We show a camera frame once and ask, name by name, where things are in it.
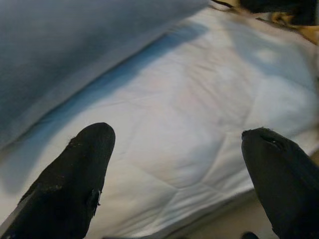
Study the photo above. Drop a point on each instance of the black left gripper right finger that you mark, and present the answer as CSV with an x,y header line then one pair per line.
x,y
286,189

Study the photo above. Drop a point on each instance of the white quilted mattress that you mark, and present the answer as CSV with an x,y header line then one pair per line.
x,y
174,112

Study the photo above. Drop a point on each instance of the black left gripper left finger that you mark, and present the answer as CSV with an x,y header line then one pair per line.
x,y
64,189

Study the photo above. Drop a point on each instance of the grey plush pillow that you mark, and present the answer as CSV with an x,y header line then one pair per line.
x,y
62,49

